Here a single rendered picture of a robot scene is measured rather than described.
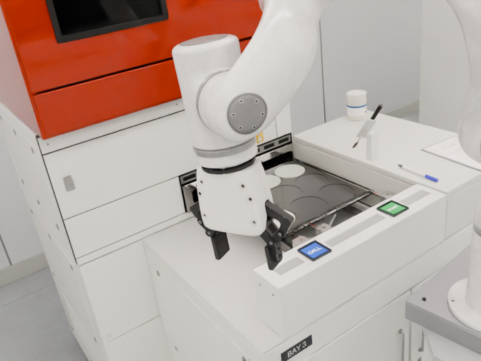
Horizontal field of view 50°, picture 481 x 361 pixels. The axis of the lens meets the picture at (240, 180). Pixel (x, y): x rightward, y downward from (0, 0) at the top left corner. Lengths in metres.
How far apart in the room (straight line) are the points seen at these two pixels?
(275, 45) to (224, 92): 0.08
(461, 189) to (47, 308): 2.15
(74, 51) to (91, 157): 0.30
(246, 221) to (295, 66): 0.23
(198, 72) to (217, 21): 0.89
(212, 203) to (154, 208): 0.89
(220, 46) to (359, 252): 0.72
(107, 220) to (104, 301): 0.27
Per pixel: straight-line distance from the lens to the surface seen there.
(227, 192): 0.68
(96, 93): 1.37
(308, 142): 1.75
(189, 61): 0.62
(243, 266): 1.40
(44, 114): 1.34
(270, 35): 0.58
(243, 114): 0.56
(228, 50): 0.62
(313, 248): 1.18
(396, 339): 1.51
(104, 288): 1.64
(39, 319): 2.87
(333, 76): 3.99
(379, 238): 1.25
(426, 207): 1.36
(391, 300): 1.40
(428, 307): 1.18
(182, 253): 1.50
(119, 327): 1.73
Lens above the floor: 1.63
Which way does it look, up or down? 26 degrees down
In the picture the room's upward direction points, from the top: 8 degrees counter-clockwise
